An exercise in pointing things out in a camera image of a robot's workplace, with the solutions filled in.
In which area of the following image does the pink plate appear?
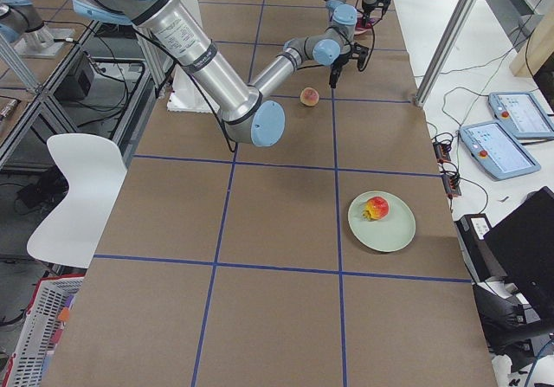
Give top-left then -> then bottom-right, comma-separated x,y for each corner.
354,14 -> 377,36

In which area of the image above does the teach pendant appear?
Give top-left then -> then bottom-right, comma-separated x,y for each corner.
460,120 -> 541,180
488,92 -> 553,139

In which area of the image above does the black computer box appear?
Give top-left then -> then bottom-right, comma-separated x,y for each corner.
455,186 -> 553,319

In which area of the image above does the teach pendant near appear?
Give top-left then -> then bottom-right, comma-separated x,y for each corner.
460,120 -> 541,180

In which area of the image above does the orange terminal block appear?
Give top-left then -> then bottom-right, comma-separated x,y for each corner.
433,140 -> 461,199

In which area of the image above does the aluminium frame post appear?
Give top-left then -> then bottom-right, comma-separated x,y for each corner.
414,0 -> 477,107

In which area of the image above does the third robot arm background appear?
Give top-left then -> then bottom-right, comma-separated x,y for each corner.
1,0 -> 74,58

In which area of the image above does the white plastic basket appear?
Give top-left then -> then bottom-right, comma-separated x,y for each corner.
2,274 -> 84,386

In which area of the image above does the teach pendant far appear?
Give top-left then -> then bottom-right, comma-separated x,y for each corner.
488,92 -> 553,139

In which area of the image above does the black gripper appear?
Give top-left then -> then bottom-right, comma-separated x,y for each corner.
329,42 -> 370,87
362,0 -> 392,19

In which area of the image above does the light green plate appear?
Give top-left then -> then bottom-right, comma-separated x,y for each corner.
347,191 -> 416,253

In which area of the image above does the peach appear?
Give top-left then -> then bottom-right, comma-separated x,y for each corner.
300,87 -> 319,107

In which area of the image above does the red pomegranate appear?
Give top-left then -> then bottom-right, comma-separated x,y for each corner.
361,196 -> 390,221

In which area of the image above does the white chair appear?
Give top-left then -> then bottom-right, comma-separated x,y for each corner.
27,133 -> 127,268

